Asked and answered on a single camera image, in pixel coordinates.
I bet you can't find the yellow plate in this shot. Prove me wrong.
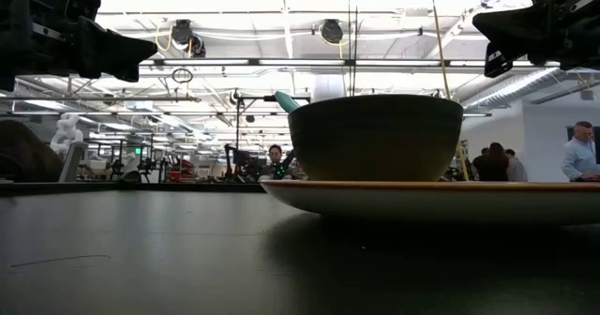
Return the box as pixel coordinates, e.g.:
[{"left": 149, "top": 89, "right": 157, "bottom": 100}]
[{"left": 261, "top": 179, "right": 600, "bottom": 226}]

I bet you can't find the red cart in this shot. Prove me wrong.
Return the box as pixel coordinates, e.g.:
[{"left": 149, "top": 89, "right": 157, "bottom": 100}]
[{"left": 166, "top": 158, "right": 196, "bottom": 184}]

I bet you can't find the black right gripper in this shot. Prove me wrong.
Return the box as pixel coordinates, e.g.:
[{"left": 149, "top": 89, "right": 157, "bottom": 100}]
[{"left": 472, "top": 0, "right": 600, "bottom": 79}]

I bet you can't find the black table frame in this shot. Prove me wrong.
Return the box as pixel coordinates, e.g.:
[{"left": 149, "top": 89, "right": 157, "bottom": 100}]
[{"left": 0, "top": 182, "right": 266, "bottom": 194}]

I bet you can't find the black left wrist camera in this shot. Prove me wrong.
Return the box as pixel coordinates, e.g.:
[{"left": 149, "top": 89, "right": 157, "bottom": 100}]
[{"left": 63, "top": 0, "right": 102, "bottom": 24}]

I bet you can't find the long ceiling light fixture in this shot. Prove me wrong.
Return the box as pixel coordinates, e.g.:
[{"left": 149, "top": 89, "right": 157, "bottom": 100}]
[{"left": 140, "top": 57, "right": 559, "bottom": 68}]

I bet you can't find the black hanging cable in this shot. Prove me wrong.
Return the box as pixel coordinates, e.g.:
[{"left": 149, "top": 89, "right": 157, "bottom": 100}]
[
  {"left": 347, "top": 0, "right": 353, "bottom": 97},
  {"left": 354, "top": 0, "right": 361, "bottom": 97}
]

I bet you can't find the person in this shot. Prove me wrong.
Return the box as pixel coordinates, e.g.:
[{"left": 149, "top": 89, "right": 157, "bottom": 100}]
[
  {"left": 477, "top": 142, "right": 511, "bottom": 183},
  {"left": 471, "top": 146, "right": 488, "bottom": 181},
  {"left": 504, "top": 148, "right": 529, "bottom": 183},
  {"left": 561, "top": 121, "right": 600, "bottom": 183},
  {"left": 266, "top": 144, "right": 285, "bottom": 181}
]

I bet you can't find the yellow hanging cable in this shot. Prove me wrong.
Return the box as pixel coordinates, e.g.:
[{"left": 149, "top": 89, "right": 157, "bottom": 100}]
[{"left": 428, "top": 0, "right": 470, "bottom": 181}]

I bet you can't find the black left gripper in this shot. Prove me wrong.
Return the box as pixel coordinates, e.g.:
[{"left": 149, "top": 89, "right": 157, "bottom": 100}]
[{"left": 0, "top": 0, "right": 158, "bottom": 92}]

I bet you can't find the teal handled metal spoon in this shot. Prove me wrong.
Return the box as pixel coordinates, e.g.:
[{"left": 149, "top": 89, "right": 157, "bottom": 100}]
[{"left": 274, "top": 90, "right": 301, "bottom": 114}]

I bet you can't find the black hanging ring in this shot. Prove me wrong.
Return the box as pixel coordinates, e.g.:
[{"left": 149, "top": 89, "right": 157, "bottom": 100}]
[{"left": 171, "top": 67, "right": 194, "bottom": 84}]

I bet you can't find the silver ceiling duct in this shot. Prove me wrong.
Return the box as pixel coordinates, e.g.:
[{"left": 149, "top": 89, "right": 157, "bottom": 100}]
[{"left": 461, "top": 68, "right": 559, "bottom": 113}]

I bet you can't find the black workstation frame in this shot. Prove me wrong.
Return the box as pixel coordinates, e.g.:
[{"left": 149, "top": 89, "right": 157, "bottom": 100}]
[{"left": 86, "top": 139, "right": 163, "bottom": 184}]

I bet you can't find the black bowl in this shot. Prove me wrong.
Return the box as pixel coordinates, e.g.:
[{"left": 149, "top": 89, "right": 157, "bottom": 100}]
[{"left": 287, "top": 94, "right": 464, "bottom": 183}]

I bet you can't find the black rig frame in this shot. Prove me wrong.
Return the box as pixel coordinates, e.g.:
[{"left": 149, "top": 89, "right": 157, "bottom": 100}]
[{"left": 235, "top": 95, "right": 312, "bottom": 166}]

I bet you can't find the white column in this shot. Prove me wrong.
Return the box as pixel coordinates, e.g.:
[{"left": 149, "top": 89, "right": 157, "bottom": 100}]
[{"left": 311, "top": 73, "right": 351, "bottom": 98}]

